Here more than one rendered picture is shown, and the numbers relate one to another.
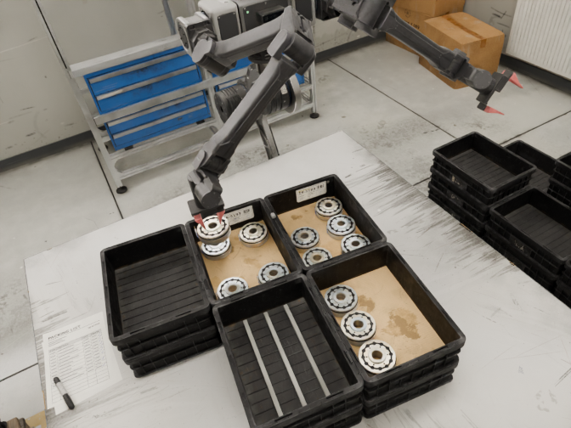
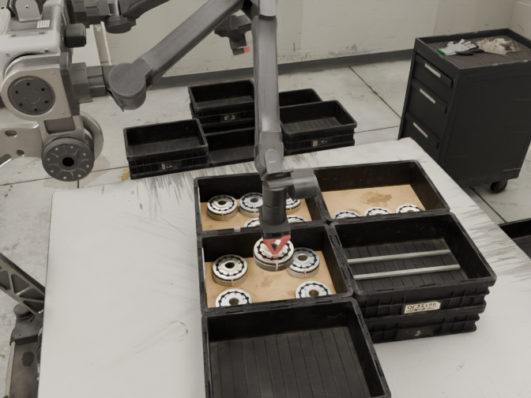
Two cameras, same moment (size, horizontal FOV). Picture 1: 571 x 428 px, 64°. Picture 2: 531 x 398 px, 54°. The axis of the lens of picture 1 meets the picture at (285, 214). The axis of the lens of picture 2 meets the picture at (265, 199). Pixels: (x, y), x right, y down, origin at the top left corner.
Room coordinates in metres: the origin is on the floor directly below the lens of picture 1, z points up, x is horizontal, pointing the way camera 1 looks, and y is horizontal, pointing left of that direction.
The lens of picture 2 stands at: (0.93, 1.20, 1.95)
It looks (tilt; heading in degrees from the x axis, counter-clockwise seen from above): 37 degrees down; 278
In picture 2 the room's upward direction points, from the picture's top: straight up
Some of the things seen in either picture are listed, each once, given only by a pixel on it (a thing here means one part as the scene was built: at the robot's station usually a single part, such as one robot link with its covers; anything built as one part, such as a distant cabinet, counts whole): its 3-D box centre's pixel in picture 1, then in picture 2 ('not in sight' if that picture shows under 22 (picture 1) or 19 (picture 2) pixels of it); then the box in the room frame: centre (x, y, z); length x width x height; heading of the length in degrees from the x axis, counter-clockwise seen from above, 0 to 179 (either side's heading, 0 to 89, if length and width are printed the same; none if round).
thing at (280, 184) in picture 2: (200, 183); (276, 191); (1.03, 0.23, 1.23); 0.07 x 0.06 x 0.07; 23
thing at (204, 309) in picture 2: (240, 247); (270, 266); (1.06, 0.17, 0.92); 0.40 x 0.30 x 0.02; 16
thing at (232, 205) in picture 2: (328, 205); (222, 204); (1.26, -0.17, 0.86); 0.10 x 0.10 x 0.01
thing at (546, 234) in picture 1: (537, 245); (242, 169); (1.38, -1.17, 0.31); 0.40 x 0.30 x 0.34; 23
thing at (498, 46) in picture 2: not in sight; (498, 44); (0.03, -1.75, 0.88); 0.29 x 0.22 x 0.03; 23
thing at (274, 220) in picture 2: (203, 197); (274, 212); (1.04, 0.23, 1.17); 0.10 x 0.07 x 0.07; 106
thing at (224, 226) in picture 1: (212, 227); (273, 249); (1.04, 0.23, 1.04); 0.10 x 0.10 x 0.01
